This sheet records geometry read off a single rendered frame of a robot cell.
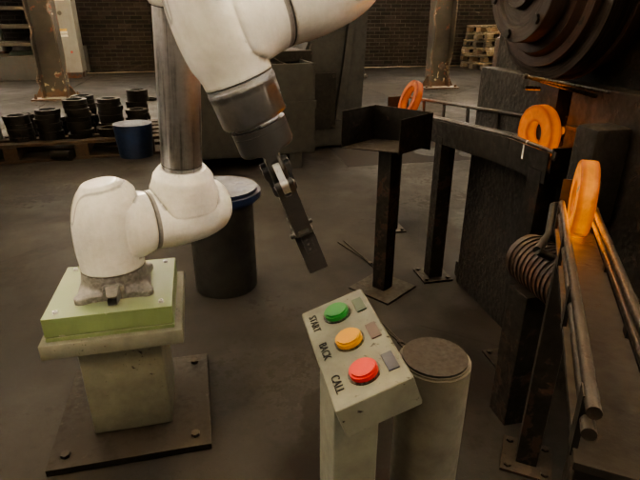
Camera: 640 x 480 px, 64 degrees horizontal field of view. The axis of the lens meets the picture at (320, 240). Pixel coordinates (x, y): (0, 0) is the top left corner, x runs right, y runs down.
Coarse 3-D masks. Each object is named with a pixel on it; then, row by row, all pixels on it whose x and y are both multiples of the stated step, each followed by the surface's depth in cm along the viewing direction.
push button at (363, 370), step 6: (360, 360) 69; (366, 360) 69; (372, 360) 69; (354, 366) 69; (360, 366) 68; (366, 366) 68; (372, 366) 68; (354, 372) 68; (360, 372) 67; (366, 372) 67; (372, 372) 67; (354, 378) 67; (360, 378) 67; (366, 378) 67
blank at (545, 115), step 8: (528, 112) 146; (536, 112) 143; (544, 112) 140; (552, 112) 139; (520, 120) 150; (528, 120) 147; (536, 120) 143; (544, 120) 140; (552, 120) 138; (520, 128) 151; (528, 128) 148; (536, 128) 148; (544, 128) 140; (552, 128) 138; (560, 128) 138; (520, 136) 151; (528, 136) 148; (544, 136) 141; (552, 136) 138; (560, 136) 139; (544, 144) 141; (552, 144) 139
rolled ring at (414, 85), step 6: (408, 84) 245; (414, 84) 237; (420, 84) 236; (408, 90) 245; (414, 90) 235; (420, 90) 234; (402, 96) 247; (408, 96) 247; (414, 96) 234; (420, 96) 233; (402, 102) 247; (414, 102) 233; (402, 108) 246; (408, 108) 237; (414, 108) 235
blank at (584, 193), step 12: (576, 168) 105; (588, 168) 97; (600, 168) 97; (576, 180) 102; (588, 180) 95; (576, 192) 99; (588, 192) 95; (576, 204) 96; (588, 204) 95; (576, 216) 96; (588, 216) 96; (576, 228) 98; (588, 228) 97
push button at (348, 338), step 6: (342, 330) 76; (348, 330) 76; (354, 330) 75; (336, 336) 76; (342, 336) 75; (348, 336) 75; (354, 336) 74; (360, 336) 74; (336, 342) 75; (342, 342) 74; (348, 342) 74; (354, 342) 74; (342, 348) 74; (348, 348) 74
